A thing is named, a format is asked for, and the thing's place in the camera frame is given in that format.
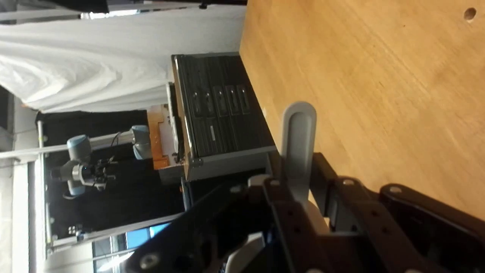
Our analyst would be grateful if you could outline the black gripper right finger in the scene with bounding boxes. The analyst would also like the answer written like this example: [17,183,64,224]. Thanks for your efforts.
[308,151,485,273]

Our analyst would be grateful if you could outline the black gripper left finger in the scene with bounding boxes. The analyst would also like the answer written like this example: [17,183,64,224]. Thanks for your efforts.
[123,151,324,273]

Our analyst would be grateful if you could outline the grey measuring cup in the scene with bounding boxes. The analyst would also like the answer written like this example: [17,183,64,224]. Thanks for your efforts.
[221,101,332,273]

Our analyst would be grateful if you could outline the grey drawer cabinet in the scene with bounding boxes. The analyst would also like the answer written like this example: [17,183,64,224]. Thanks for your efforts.
[167,52,279,184]

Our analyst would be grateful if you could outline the bright glass window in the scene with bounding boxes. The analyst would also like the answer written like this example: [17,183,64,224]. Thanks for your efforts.
[89,222,168,273]

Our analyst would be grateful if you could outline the orange wooden box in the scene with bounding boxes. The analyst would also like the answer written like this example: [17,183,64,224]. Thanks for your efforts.
[146,104,183,172]

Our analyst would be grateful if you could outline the black backdrop panel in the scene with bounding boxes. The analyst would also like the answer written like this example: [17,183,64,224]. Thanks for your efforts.
[35,110,188,249]

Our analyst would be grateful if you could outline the white curtain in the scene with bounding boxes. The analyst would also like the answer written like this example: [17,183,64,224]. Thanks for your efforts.
[0,5,247,116]

